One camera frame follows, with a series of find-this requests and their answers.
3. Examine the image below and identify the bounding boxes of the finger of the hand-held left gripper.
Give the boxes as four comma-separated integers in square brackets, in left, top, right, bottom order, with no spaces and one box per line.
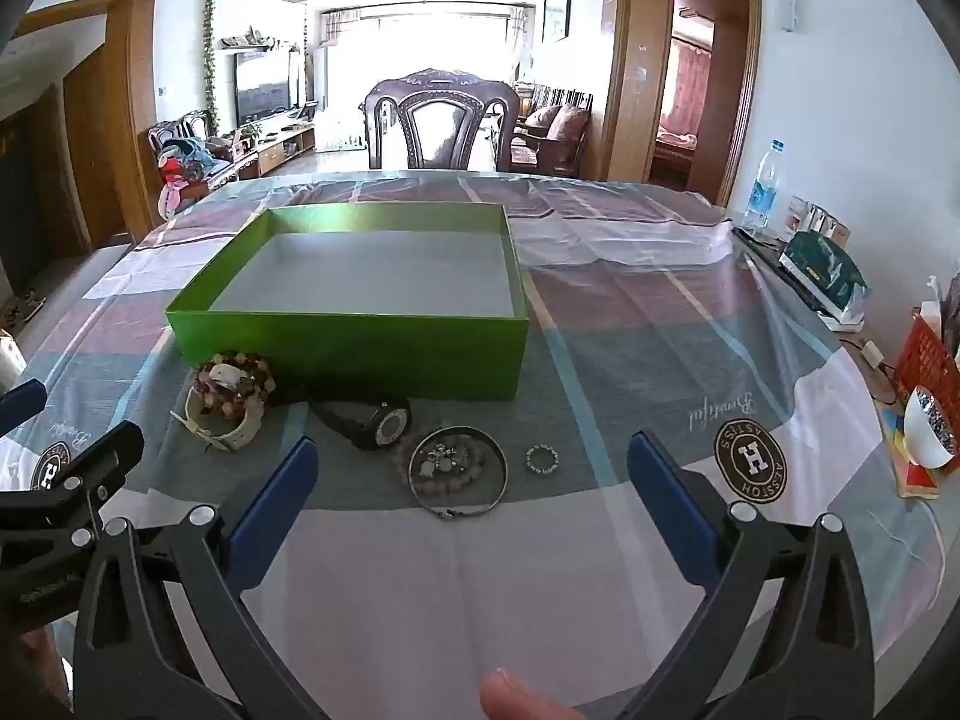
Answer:
[0,420,146,552]
[0,379,47,436]

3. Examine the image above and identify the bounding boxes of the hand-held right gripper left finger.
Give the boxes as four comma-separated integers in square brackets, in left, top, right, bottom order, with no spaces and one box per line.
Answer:
[71,435,331,720]

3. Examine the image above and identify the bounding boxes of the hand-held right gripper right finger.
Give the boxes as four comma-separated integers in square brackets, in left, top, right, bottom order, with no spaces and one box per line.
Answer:
[622,431,877,720]

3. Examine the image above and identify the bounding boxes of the white wristwatch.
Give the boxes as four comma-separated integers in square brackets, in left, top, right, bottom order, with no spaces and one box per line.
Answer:
[171,361,269,455]

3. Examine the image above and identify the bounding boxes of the black wristwatch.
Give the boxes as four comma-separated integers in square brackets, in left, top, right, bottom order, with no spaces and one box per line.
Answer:
[311,396,412,452]

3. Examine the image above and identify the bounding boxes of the brown and white beaded bracelet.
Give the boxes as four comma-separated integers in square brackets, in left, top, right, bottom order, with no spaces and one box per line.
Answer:
[193,351,277,421]

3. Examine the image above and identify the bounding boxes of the green cardboard box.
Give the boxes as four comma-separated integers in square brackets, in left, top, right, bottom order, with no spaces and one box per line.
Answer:
[165,202,530,402]

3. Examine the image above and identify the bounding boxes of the silver bangle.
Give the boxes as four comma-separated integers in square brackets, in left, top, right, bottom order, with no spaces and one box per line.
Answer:
[409,426,509,520]

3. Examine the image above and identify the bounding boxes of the pink beaded bracelet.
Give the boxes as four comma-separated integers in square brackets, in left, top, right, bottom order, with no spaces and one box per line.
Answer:
[394,431,488,500]

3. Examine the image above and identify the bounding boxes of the person's right hand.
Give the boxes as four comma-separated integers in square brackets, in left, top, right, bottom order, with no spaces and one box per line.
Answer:
[480,669,590,720]

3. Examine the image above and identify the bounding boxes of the checked tablecloth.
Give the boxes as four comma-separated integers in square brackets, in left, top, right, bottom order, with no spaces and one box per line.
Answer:
[0,169,953,720]

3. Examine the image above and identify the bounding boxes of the colourful book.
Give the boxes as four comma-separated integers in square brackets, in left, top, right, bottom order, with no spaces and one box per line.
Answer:
[874,401,942,500]

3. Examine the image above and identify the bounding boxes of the white bowl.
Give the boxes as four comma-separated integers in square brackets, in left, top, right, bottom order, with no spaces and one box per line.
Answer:
[902,385,957,470]

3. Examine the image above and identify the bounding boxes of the dark green bag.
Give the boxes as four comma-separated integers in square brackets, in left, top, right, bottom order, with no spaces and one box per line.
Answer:
[778,231,871,316]

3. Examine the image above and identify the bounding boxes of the pile of clothes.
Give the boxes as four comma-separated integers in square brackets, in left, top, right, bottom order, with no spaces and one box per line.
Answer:
[156,136,218,215]

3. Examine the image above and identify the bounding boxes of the red plastic basket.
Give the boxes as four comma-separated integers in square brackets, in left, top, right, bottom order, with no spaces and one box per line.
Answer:
[892,307,960,410]

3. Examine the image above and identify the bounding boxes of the small printed packets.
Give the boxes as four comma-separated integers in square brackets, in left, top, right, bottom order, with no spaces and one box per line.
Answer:
[784,196,852,245]

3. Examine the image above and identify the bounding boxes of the clear water bottle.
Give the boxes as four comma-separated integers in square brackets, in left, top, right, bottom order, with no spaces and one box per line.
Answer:
[742,139,785,235]

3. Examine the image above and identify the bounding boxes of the wooden television stand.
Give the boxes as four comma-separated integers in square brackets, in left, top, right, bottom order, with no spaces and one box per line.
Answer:
[225,118,316,179]

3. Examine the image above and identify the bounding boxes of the bed with pink bedding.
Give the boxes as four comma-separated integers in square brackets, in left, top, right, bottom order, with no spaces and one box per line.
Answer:
[656,131,698,166]

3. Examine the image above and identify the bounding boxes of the wooden sofa with cushions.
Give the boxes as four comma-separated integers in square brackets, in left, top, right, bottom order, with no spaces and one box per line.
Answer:
[510,82,593,179]

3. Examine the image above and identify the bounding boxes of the green ivy garland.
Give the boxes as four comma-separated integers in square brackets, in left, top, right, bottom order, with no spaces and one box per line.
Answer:
[201,0,220,136]

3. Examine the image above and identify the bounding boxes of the flat screen television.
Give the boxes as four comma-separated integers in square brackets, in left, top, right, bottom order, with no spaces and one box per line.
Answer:
[235,51,292,121]

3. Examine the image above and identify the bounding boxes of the carved wooden chair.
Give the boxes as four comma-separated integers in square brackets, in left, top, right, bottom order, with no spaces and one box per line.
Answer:
[362,69,522,173]

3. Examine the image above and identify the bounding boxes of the framed wall picture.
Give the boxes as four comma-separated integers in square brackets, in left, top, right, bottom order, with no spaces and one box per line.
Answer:
[541,0,575,44]

